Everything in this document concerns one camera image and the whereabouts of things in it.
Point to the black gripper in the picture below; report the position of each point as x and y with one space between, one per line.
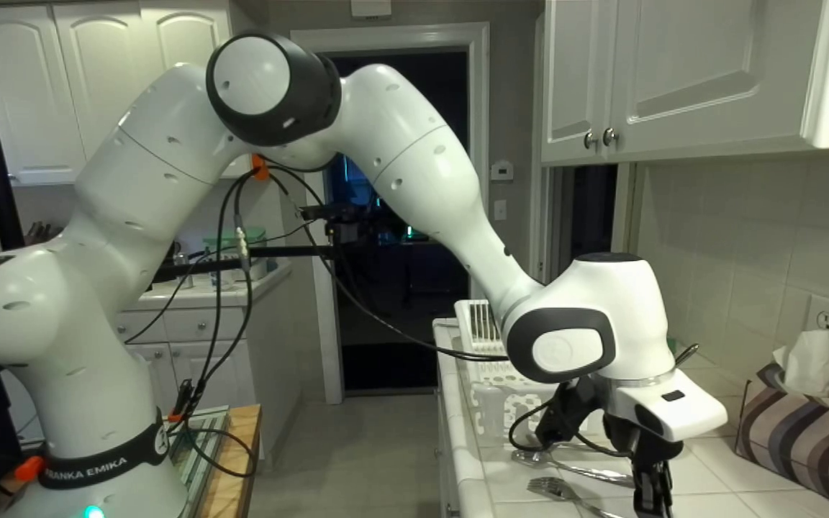
641 435

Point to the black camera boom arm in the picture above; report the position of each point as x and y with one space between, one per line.
242 261

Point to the orange base tag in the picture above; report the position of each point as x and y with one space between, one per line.
31 467

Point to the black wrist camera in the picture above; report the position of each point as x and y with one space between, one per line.
567 412

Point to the white door frame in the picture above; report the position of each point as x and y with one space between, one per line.
387 35

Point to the silver spoon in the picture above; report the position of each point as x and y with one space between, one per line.
554 487

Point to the white plastic dish rack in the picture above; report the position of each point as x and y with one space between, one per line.
482 321

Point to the wooden table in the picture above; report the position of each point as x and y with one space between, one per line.
231 461

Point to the silver fork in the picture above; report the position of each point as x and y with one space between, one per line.
596 471

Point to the silver cabinet knob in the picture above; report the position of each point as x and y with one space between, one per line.
590 139
611 137

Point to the white base cabinet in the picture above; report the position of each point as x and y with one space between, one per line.
261 336

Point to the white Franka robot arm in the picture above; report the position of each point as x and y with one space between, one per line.
415 162

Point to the white tissue sheet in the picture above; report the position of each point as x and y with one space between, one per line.
808 363

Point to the white arched cabinet door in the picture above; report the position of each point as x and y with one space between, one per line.
100 58
20 97
189 39

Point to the striped tissue box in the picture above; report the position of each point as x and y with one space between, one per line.
799 432

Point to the black stereo camera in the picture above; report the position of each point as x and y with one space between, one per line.
337 225

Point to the white thermostat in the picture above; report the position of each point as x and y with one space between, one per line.
501 172

